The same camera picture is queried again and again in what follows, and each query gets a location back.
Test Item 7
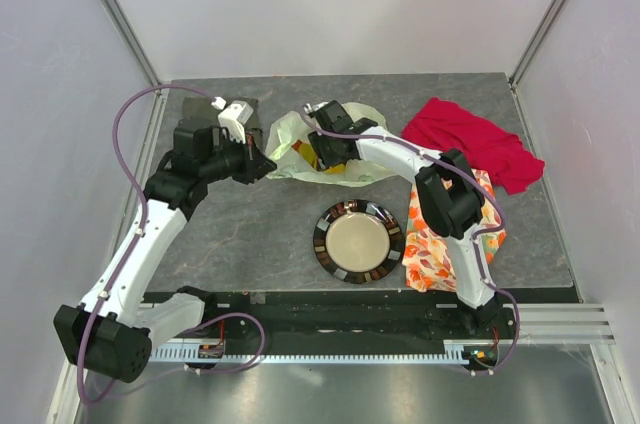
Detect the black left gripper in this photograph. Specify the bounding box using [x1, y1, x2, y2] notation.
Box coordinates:
[200, 129, 277, 185]

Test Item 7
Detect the pale green plastic bag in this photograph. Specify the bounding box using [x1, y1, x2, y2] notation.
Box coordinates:
[265, 111, 393, 188]

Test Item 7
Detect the yellow fake starfruit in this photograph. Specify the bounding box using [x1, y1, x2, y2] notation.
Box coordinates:
[291, 140, 346, 174]

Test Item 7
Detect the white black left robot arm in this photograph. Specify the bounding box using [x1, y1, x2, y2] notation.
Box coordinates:
[54, 117, 276, 383]

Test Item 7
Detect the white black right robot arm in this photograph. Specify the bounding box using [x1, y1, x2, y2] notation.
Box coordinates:
[300, 100, 499, 338]

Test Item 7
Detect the dark olive cloth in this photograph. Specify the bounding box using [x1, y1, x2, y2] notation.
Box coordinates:
[182, 95, 262, 131]

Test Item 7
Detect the cream plate with dark rim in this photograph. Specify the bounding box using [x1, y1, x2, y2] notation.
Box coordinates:
[312, 199, 405, 285]

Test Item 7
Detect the red cloth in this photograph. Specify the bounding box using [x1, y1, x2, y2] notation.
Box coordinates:
[402, 97, 545, 195]

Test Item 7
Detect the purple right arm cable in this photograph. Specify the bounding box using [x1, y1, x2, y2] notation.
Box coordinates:
[299, 108, 522, 377]

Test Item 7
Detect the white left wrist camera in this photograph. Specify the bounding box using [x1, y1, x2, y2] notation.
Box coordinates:
[218, 100, 254, 144]

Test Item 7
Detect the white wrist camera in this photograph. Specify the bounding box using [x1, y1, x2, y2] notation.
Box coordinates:
[218, 100, 254, 144]
[302, 101, 328, 117]

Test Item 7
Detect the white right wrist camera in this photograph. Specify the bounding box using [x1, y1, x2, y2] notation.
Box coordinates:
[302, 101, 328, 117]

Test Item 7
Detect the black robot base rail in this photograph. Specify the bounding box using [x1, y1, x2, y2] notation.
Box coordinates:
[181, 290, 516, 352]

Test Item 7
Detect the grey slotted cable duct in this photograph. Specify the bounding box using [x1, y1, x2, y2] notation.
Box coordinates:
[149, 339, 496, 365]

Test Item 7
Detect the left aluminium frame post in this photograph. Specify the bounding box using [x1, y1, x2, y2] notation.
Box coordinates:
[100, 0, 162, 85]

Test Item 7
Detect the aluminium frame post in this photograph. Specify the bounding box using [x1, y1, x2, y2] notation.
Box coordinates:
[100, 0, 162, 85]
[508, 0, 569, 89]

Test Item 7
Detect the right aluminium frame post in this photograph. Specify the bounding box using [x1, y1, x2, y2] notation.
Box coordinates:
[508, 0, 569, 89]

